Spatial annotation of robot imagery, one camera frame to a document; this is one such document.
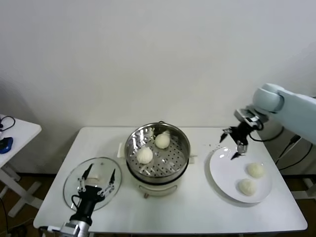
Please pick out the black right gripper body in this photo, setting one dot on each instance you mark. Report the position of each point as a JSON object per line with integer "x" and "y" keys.
{"x": 242, "y": 133}

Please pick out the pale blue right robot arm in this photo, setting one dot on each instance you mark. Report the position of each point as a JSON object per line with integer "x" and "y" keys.
{"x": 296, "y": 106}

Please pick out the white round plate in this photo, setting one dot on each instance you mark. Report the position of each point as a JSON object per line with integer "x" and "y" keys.
{"x": 227, "y": 172}

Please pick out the white steamed baozi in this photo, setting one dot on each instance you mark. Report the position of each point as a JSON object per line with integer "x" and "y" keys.
{"x": 247, "y": 187}
{"x": 145, "y": 156}
{"x": 255, "y": 170}
{"x": 162, "y": 142}

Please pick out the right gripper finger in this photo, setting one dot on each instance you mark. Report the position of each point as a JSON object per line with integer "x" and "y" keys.
{"x": 242, "y": 150}
{"x": 227, "y": 132}

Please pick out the steel steamer basket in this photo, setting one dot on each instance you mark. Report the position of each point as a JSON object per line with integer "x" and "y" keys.
{"x": 168, "y": 163}

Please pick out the blue device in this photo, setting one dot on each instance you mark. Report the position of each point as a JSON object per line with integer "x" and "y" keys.
{"x": 6, "y": 145}

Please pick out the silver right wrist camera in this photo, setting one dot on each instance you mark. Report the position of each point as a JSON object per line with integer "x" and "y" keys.
{"x": 244, "y": 114}

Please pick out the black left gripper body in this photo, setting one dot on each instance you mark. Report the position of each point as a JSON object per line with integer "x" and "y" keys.
{"x": 90, "y": 193}

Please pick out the cream electric cooker base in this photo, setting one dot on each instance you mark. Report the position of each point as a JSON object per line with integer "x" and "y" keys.
{"x": 160, "y": 188}

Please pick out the white side table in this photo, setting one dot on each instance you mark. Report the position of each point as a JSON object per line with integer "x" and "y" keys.
{"x": 22, "y": 130}

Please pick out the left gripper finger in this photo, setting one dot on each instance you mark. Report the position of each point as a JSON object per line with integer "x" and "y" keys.
{"x": 112, "y": 182}
{"x": 81, "y": 185}

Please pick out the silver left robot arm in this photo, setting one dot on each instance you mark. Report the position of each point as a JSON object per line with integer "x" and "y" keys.
{"x": 74, "y": 229}

